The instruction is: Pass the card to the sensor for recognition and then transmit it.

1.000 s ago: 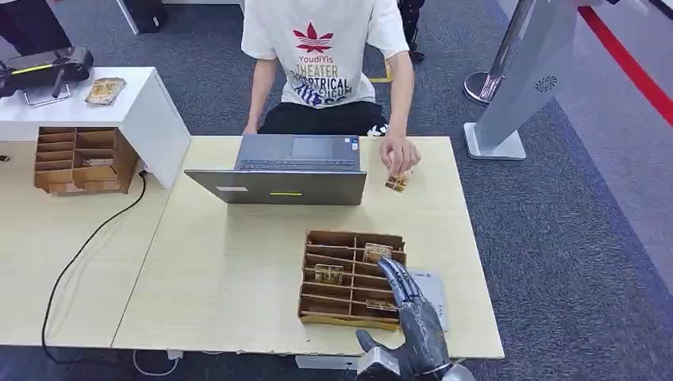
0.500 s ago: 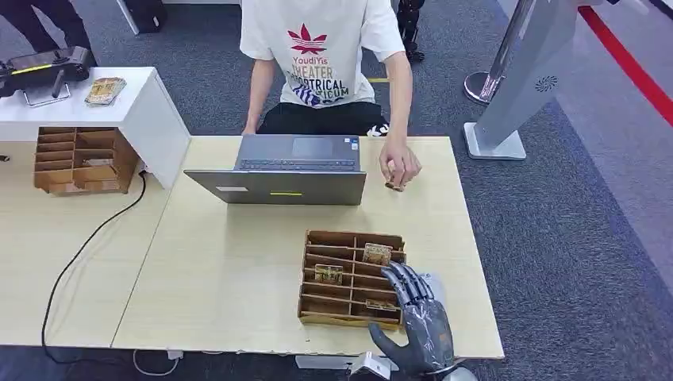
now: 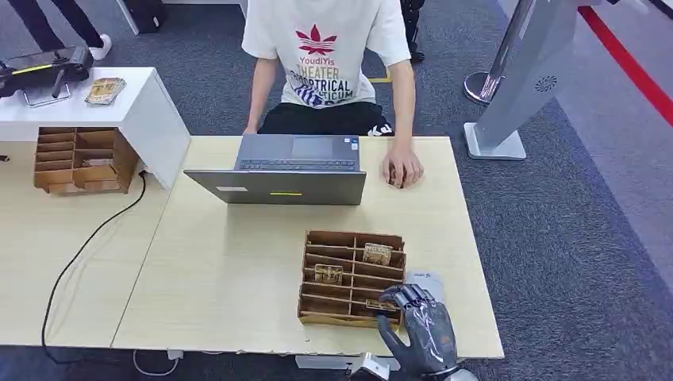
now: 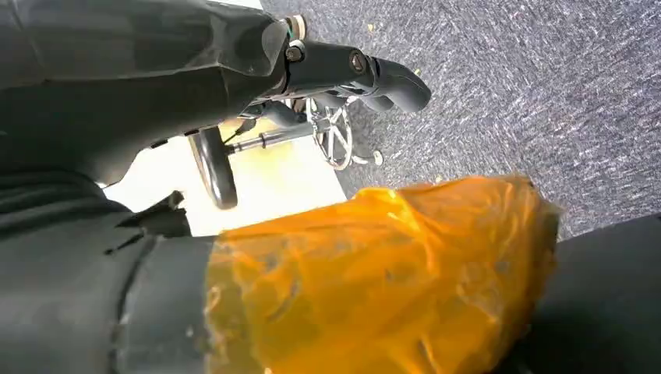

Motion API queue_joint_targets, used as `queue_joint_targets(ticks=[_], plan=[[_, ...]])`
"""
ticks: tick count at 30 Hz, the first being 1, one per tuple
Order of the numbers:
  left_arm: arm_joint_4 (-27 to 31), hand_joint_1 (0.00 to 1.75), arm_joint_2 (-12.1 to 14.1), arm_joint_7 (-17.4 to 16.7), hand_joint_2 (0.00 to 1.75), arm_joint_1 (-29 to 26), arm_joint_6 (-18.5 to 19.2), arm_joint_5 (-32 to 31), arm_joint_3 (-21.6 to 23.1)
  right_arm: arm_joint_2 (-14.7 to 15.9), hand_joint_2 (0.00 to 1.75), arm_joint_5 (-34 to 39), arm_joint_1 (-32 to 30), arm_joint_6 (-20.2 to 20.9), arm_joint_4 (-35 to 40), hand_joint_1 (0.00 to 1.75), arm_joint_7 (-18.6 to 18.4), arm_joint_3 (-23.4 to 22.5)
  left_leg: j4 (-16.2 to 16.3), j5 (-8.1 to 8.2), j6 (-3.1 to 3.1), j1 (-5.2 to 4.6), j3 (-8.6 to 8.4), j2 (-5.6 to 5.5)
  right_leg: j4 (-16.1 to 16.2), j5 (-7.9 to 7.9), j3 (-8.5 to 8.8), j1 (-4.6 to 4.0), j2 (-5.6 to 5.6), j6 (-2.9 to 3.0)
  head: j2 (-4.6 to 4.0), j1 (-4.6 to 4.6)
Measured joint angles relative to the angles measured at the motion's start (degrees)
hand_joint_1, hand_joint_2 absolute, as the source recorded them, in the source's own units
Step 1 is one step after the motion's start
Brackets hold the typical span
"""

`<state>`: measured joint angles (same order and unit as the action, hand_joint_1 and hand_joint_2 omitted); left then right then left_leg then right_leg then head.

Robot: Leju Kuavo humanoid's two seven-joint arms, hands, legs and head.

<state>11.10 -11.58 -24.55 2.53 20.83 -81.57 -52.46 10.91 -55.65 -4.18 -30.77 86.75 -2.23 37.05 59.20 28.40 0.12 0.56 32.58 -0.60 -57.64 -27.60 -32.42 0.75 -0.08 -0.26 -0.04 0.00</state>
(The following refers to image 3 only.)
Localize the person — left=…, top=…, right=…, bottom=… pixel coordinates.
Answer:
left=7, top=0, right=113, bottom=62
left=240, top=0, right=425, bottom=190

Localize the wooden card box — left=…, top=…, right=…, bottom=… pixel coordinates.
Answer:
left=33, top=126, right=141, bottom=198
left=297, top=229, right=408, bottom=332

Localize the white card with blue print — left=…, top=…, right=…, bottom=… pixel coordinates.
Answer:
left=404, top=270, right=446, bottom=305

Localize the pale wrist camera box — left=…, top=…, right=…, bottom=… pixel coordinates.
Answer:
left=348, top=352, right=392, bottom=381

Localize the person's left hand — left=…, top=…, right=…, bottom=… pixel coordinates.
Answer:
left=382, top=144, right=425, bottom=190

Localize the black device with yellow stripe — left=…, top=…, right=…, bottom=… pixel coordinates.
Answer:
left=0, top=45, right=95, bottom=101

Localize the white desk shelf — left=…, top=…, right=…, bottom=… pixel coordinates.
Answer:
left=0, top=66, right=192, bottom=191

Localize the grey laptop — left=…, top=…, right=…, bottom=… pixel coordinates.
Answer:
left=183, top=133, right=368, bottom=206

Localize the brown printed card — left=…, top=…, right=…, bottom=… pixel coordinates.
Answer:
left=314, top=264, right=344, bottom=286
left=362, top=242, right=394, bottom=267
left=365, top=298, right=401, bottom=313

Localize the wrapped card pack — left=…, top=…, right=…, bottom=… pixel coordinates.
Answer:
left=84, top=76, right=128, bottom=106

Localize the white cable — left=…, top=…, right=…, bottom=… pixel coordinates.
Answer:
left=132, top=348, right=183, bottom=378

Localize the metal wire stand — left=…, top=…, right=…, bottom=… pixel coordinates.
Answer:
left=22, top=81, right=73, bottom=109

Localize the grey kiosk stand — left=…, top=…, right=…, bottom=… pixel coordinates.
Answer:
left=463, top=0, right=621, bottom=161

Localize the black chair leg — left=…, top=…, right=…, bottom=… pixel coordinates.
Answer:
left=399, top=0, right=426, bottom=65

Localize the black cable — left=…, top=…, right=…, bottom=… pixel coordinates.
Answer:
left=40, top=169, right=148, bottom=365

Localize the black case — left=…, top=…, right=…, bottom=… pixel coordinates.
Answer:
left=122, top=0, right=169, bottom=36

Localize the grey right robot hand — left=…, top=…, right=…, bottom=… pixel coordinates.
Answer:
left=376, top=283, right=460, bottom=378

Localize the round metal post base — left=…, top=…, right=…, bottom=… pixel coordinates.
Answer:
left=463, top=71, right=507, bottom=106

